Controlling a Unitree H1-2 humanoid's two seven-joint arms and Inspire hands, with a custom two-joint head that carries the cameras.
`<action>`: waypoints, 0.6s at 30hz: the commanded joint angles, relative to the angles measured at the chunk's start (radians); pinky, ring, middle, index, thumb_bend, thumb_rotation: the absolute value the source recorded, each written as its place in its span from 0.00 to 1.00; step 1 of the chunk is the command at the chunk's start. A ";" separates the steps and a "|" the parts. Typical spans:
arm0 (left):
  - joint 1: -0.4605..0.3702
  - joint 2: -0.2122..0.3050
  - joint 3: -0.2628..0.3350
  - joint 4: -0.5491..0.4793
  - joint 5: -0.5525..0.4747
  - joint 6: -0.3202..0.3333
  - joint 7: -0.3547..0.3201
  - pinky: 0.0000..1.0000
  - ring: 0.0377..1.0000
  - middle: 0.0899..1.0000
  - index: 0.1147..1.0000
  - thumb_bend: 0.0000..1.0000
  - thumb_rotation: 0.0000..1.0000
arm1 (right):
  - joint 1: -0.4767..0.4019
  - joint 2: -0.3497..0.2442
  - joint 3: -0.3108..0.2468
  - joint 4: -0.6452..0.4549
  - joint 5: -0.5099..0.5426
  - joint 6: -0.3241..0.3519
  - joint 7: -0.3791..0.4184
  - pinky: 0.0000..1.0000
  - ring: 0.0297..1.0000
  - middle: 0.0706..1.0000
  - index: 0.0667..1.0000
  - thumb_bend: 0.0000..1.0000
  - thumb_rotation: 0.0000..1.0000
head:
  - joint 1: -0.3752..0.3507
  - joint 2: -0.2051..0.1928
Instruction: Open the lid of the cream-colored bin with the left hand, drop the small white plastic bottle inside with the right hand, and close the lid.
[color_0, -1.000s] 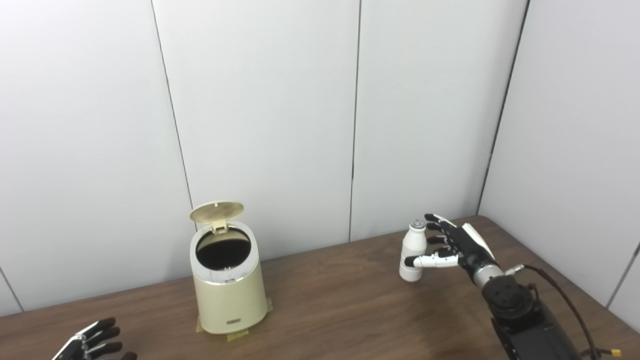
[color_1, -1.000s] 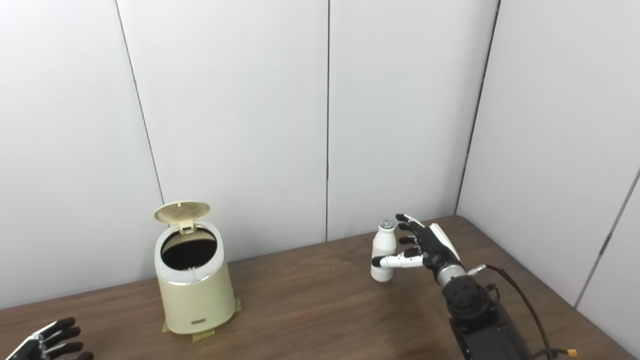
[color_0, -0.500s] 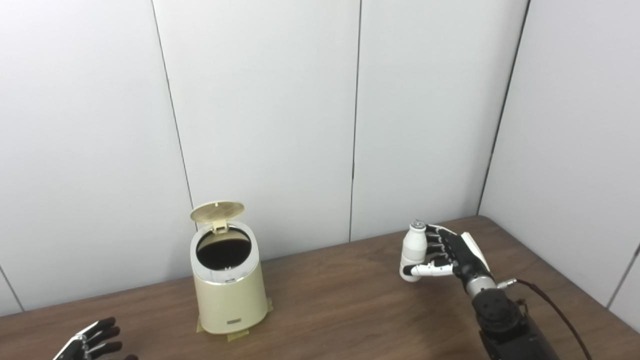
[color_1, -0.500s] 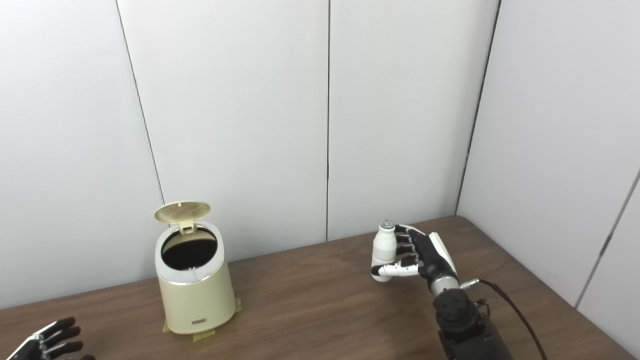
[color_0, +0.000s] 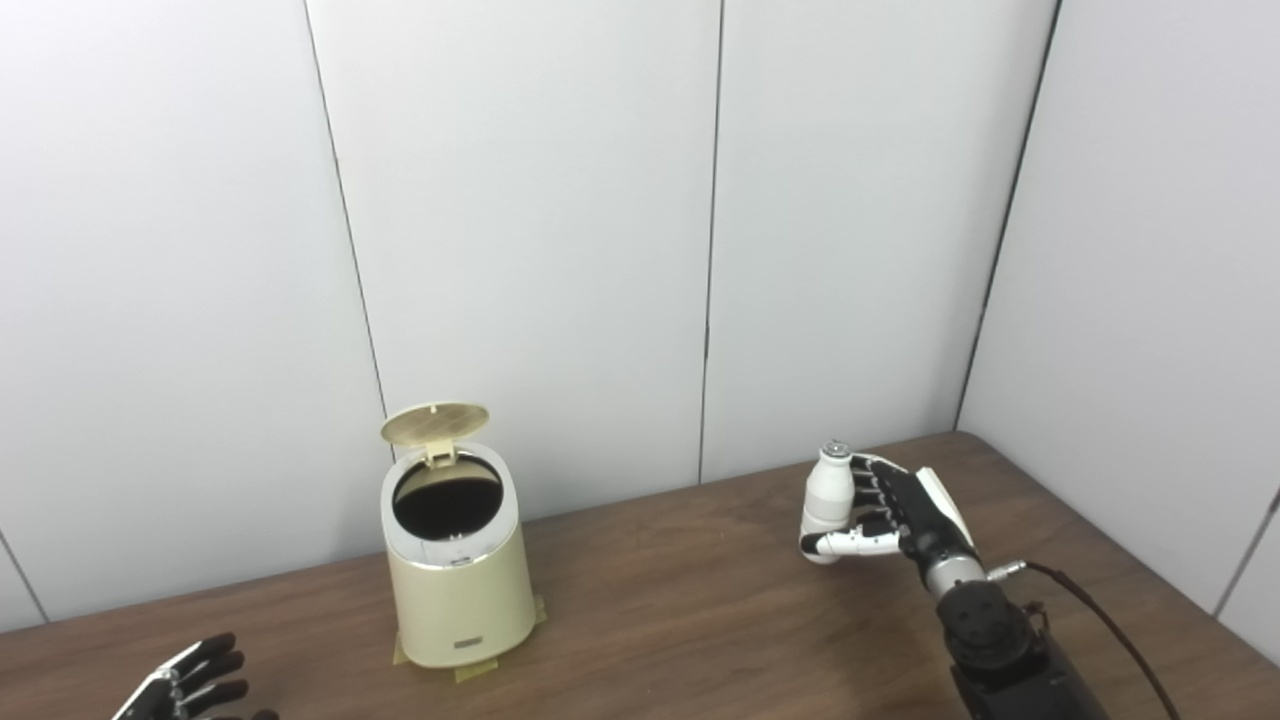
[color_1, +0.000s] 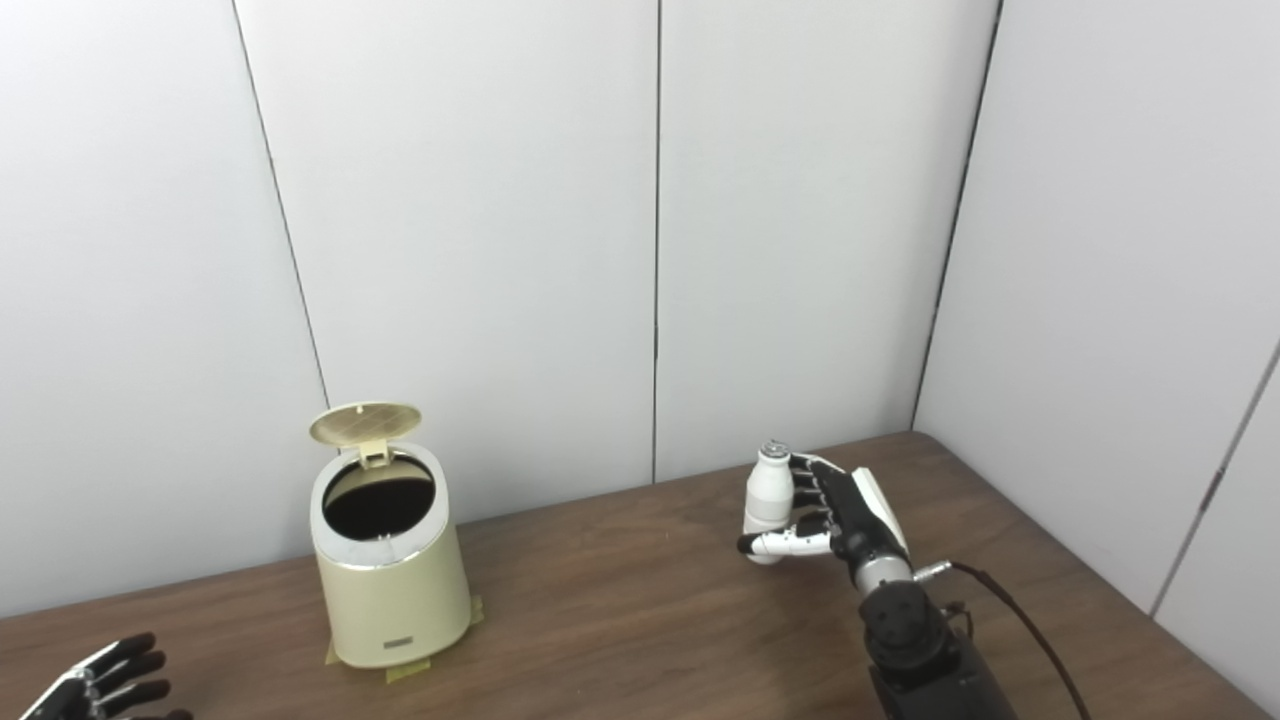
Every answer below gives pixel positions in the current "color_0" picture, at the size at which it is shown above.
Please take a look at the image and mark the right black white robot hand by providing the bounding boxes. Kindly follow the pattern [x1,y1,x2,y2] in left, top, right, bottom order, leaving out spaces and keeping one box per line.
[800,453,986,587]

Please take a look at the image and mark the cream-colored cylindrical bin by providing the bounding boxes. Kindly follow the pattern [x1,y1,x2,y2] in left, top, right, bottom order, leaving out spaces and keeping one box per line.
[379,443,536,670]

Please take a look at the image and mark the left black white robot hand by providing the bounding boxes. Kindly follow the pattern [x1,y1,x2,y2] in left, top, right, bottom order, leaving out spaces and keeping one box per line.
[110,632,281,720]

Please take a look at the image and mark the small white plastic bottle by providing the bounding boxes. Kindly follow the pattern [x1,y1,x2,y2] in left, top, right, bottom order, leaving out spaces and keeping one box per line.
[799,440,856,566]

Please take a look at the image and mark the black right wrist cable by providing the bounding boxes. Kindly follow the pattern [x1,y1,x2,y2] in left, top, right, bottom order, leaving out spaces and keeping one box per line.
[988,560,1186,720]

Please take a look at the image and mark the round cream bin lid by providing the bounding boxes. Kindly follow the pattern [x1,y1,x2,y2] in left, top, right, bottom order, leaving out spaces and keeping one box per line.
[380,402,491,467]

